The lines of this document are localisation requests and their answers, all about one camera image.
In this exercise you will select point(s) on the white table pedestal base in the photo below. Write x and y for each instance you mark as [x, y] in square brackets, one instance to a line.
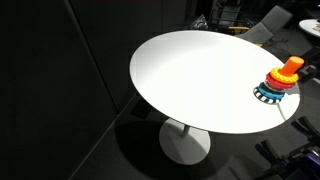
[184, 144]

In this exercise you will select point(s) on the orange stacking post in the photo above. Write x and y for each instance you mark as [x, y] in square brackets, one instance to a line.
[291, 66]

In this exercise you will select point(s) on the black clamp handles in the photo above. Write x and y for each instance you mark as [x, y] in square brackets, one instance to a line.
[301, 162]

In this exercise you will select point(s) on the grey chair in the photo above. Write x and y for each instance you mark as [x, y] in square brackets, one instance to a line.
[268, 27]

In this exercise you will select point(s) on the white round side table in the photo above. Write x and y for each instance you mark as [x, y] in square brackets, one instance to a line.
[311, 26]

